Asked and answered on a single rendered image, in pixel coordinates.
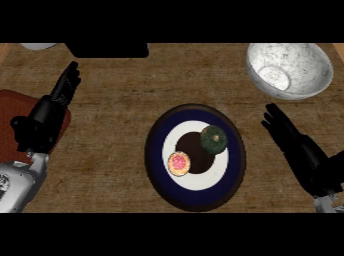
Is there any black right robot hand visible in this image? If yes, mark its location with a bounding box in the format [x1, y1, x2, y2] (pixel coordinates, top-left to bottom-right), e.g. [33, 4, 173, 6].
[259, 102, 344, 198]

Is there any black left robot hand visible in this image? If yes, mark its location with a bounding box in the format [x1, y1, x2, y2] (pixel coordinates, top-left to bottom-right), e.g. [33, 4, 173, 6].
[8, 60, 82, 156]

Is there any dark green squash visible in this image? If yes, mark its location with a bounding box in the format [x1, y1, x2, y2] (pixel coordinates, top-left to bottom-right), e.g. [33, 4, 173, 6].
[198, 124, 228, 156]

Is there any blue and white plate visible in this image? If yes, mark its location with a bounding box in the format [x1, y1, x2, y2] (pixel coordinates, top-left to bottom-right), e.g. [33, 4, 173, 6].
[142, 103, 247, 213]

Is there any white marbled bowl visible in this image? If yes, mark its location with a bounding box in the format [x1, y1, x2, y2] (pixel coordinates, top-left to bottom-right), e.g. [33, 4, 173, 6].
[244, 43, 334, 101]

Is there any reddish brown placemat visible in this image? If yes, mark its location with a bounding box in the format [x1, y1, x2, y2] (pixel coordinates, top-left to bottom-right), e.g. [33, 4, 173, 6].
[0, 88, 71, 177]

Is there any pale grey round object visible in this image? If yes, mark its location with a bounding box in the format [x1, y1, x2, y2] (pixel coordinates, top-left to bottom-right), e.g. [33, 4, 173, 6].
[18, 43, 58, 51]

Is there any pink and orange grapefruit half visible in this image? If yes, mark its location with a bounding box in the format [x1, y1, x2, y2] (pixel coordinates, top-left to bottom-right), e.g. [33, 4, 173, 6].
[166, 151, 191, 177]

